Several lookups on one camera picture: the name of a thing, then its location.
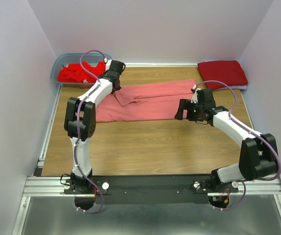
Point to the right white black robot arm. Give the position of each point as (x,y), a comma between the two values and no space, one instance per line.
(258,158)

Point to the bright red crumpled t-shirts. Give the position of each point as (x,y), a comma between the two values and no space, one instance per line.
(74,73)

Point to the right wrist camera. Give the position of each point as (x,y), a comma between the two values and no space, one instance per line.
(194,98)

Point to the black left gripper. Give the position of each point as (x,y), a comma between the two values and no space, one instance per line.
(118,88)

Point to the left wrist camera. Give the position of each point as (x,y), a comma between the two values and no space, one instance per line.
(107,63)

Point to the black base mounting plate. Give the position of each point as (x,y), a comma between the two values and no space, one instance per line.
(145,189)

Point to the dark red folded t-shirt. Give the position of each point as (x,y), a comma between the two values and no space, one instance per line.
(222,74)

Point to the pink t-shirt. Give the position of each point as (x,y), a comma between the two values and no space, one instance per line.
(157,101)

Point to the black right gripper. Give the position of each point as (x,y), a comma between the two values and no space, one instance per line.
(186,104)

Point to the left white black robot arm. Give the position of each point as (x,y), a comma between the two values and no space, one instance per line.
(80,122)

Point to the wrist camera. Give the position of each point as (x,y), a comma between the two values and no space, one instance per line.
(194,98)
(107,63)

